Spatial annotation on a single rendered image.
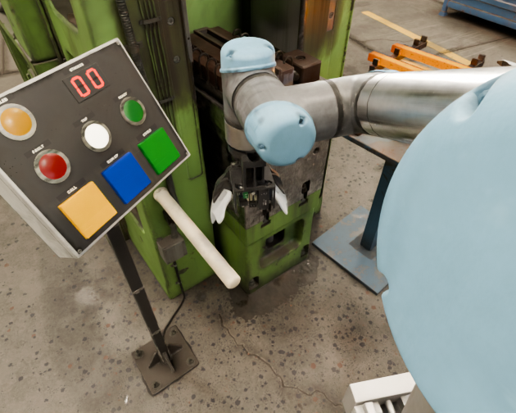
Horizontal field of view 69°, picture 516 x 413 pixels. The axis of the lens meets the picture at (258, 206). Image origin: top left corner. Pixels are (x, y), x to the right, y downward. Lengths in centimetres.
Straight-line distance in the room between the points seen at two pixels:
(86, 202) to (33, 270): 141
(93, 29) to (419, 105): 80
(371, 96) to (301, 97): 8
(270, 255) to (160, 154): 97
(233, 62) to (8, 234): 198
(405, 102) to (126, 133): 56
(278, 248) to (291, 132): 129
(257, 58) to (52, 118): 39
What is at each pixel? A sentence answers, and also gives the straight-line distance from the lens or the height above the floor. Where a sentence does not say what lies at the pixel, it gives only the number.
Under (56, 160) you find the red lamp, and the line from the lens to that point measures 72.
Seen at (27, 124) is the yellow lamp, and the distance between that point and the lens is 72.
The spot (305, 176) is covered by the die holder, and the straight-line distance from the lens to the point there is 140.
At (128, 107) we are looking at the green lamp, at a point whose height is 110.
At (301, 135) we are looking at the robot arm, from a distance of 44.
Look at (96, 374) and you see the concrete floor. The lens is 171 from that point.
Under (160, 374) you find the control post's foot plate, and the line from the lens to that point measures 162.
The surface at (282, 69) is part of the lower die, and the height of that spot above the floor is 99.
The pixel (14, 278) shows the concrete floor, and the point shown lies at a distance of 213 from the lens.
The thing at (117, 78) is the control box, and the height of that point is 115.
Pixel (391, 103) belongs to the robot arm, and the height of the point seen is 129.
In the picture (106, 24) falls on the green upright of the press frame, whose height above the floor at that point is 117.
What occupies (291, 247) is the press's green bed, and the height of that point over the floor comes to 15.
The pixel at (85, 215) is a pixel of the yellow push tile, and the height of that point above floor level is 101.
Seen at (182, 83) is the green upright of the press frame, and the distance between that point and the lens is 116.
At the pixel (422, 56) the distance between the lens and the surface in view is 141.
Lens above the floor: 149
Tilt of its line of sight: 45 degrees down
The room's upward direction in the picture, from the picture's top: straight up
